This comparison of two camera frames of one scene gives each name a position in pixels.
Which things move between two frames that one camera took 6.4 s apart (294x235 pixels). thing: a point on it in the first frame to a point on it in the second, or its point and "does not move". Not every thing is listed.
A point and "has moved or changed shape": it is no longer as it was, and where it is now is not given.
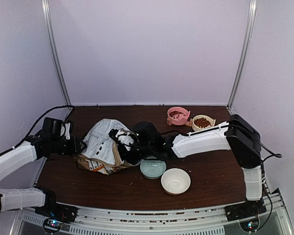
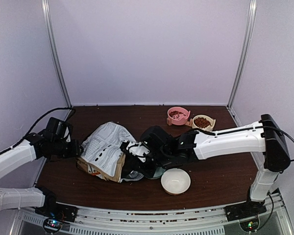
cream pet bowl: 202,122 does not move
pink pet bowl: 178,116 does not move
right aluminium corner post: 253,11 does not move
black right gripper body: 132,160 to 161,158
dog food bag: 101,153 has moved or changed shape
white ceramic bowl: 175,181 does not move
